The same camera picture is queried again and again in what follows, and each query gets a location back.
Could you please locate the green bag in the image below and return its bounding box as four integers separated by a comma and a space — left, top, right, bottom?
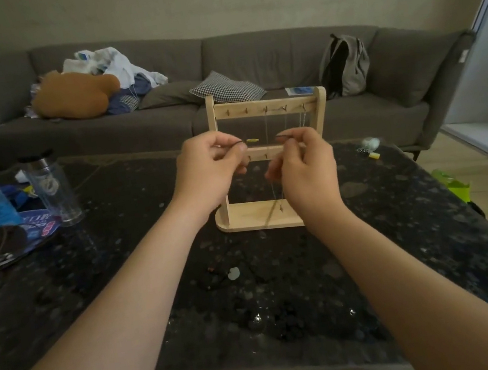
430, 165, 474, 207

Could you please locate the silver chain necklace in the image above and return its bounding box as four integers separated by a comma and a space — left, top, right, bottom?
291, 102, 311, 132

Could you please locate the checkered pillow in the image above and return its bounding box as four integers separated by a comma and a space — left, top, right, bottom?
187, 63, 268, 111

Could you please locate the grey backpack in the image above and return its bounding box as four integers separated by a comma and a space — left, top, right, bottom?
313, 29, 375, 101

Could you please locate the wooden jewelry stand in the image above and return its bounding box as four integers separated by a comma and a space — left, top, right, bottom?
197, 78, 346, 240

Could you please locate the thin black wire necklace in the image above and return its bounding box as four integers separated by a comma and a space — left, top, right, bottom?
230, 129, 308, 234

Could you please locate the person's right forearm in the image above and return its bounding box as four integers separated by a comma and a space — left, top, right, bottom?
302, 180, 488, 370

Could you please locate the white crumpled garment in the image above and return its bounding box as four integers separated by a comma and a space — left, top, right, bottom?
59, 38, 169, 102

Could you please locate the clear plastic tumbler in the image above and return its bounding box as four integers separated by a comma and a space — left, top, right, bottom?
18, 147, 87, 232

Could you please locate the grey flat cushion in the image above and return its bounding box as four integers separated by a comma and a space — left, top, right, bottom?
136, 78, 205, 113

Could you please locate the small black object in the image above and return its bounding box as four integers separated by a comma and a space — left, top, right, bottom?
468, 199, 486, 220

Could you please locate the person's right hand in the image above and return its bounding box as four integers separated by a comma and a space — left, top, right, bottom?
258, 122, 351, 234

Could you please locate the person's left forearm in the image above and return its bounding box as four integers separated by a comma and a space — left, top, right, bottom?
0, 196, 236, 370

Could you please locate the brown plush toy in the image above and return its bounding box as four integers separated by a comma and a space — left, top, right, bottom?
28, 62, 126, 128

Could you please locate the blue crumpled garment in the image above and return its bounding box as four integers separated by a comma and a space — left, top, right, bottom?
102, 73, 156, 117

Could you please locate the silver pendant necklace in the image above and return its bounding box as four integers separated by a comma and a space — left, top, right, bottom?
257, 102, 304, 215

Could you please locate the white round keychain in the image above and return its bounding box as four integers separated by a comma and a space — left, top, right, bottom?
355, 136, 382, 155

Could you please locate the blue printed packet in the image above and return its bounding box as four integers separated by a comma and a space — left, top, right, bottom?
0, 205, 69, 270

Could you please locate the grey fabric sofa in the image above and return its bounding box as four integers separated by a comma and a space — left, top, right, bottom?
0, 0, 488, 215

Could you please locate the person's left hand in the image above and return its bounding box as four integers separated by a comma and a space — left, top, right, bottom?
163, 126, 258, 230

